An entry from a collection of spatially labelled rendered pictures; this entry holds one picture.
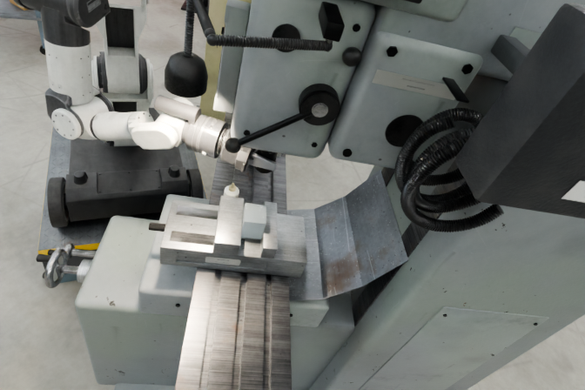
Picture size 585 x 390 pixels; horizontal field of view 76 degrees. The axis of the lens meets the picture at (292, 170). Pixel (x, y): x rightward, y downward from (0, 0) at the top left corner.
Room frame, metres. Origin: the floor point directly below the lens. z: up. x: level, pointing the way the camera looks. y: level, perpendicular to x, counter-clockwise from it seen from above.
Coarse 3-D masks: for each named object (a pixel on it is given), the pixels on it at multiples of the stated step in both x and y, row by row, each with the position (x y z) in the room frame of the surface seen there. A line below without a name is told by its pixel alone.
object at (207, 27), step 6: (192, 0) 0.50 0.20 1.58; (198, 0) 0.50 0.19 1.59; (198, 6) 0.48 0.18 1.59; (204, 6) 0.49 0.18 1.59; (198, 12) 0.47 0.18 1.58; (204, 12) 0.46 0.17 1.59; (198, 18) 0.46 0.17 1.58; (204, 18) 0.45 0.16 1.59; (204, 24) 0.43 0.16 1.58; (210, 24) 0.43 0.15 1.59; (204, 30) 0.42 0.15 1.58; (210, 30) 0.42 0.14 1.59
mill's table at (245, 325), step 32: (256, 192) 0.81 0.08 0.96; (224, 288) 0.47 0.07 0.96; (256, 288) 0.50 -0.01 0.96; (288, 288) 0.53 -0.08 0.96; (192, 320) 0.38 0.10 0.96; (224, 320) 0.40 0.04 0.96; (256, 320) 0.42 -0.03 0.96; (288, 320) 0.44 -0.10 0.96; (192, 352) 0.31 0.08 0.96; (224, 352) 0.33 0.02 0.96; (256, 352) 0.35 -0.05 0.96; (288, 352) 0.38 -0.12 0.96; (192, 384) 0.26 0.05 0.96; (224, 384) 0.28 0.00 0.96; (256, 384) 0.29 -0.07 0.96; (288, 384) 0.31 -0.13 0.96
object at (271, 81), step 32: (256, 0) 0.56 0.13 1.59; (288, 0) 0.56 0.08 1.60; (320, 0) 0.57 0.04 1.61; (352, 0) 0.59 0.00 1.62; (256, 32) 0.55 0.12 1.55; (288, 32) 0.56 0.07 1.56; (320, 32) 0.57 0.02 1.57; (352, 32) 0.58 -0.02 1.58; (256, 64) 0.55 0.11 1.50; (288, 64) 0.56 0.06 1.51; (320, 64) 0.57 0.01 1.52; (256, 96) 0.55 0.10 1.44; (288, 96) 0.57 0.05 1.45; (256, 128) 0.56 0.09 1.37; (288, 128) 0.57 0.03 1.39; (320, 128) 0.58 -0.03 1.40
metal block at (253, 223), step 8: (248, 208) 0.61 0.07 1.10; (256, 208) 0.62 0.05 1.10; (264, 208) 0.62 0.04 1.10; (248, 216) 0.59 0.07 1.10; (256, 216) 0.59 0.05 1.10; (264, 216) 0.60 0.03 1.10; (248, 224) 0.57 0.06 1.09; (256, 224) 0.57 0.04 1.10; (264, 224) 0.58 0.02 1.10; (248, 232) 0.57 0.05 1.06; (256, 232) 0.57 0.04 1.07
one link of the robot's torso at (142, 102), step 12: (96, 60) 1.06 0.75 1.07; (96, 72) 1.03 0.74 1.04; (96, 84) 1.03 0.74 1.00; (108, 96) 1.07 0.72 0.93; (120, 96) 1.09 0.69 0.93; (132, 96) 1.11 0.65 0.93; (144, 96) 1.13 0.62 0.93; (120, 108) 1.12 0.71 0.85; (132, 108) 1.14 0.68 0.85; (144, 108) 1.12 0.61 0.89; (120, 144) 1.13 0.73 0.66; (132, 144) 1.16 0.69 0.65
